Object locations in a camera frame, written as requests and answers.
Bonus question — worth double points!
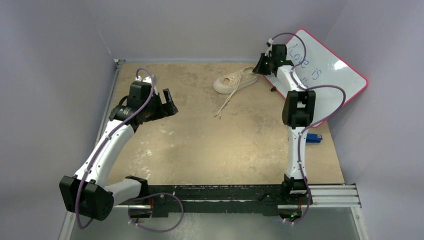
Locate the white shoelace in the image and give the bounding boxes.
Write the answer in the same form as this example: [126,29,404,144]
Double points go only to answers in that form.
[214,71,242,119]

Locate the beige sneaker shoe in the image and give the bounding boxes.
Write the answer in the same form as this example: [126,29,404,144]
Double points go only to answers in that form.
[212,67,258,95]

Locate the pink framed whiteboard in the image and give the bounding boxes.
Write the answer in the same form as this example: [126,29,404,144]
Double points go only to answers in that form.
[263,28,369,128]

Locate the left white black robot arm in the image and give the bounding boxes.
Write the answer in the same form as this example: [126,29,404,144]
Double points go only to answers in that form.
[59,81,179,221]

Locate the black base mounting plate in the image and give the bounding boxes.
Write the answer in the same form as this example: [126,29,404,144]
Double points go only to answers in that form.
[116,183,314,219]

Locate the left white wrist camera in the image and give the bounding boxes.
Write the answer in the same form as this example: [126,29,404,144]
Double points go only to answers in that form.
[135,76,157,85]

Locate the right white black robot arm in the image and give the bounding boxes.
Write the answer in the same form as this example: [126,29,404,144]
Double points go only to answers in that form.
[253,43,316,204]

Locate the aluminium frame rail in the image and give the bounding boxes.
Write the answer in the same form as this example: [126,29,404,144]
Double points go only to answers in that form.
[74,74,361,226]

